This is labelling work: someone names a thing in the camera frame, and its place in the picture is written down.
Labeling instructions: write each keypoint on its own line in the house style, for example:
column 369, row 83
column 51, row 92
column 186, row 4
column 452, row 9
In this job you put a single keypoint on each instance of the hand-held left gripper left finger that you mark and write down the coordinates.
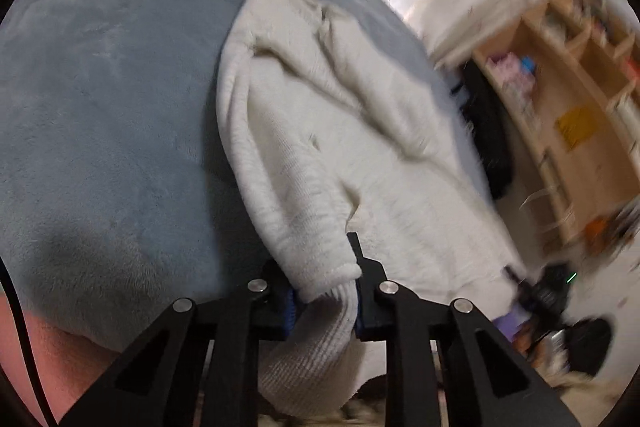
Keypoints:
column 289, row 317

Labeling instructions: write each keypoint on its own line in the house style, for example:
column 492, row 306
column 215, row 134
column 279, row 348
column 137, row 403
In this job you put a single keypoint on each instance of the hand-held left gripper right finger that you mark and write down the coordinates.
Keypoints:
column 372, row 307

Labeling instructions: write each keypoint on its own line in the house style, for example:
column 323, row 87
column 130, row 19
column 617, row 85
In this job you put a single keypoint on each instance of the light grey hoodie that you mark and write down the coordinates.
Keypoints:
column 380, row 187

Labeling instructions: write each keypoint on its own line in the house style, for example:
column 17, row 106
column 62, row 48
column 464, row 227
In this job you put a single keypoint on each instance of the wooden shelf unit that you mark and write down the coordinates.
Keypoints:
column 565, row 187

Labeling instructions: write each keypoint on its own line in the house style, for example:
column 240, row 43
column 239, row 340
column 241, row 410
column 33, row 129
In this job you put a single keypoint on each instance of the yellow packet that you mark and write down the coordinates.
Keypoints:
column 577, row 127

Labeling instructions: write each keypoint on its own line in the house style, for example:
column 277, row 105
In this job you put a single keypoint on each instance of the black bag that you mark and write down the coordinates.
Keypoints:
column 492, row 132

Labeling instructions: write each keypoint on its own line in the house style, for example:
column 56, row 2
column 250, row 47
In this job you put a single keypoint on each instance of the pink drawer boxes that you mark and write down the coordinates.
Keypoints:
column 510, row 72

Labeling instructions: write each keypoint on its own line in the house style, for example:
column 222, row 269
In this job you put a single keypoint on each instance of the pink cloth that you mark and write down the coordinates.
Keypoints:
column 60, row 367

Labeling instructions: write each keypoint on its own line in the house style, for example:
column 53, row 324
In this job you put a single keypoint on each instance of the grey-blue bed blanket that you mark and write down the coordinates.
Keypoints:
column 100, row 107

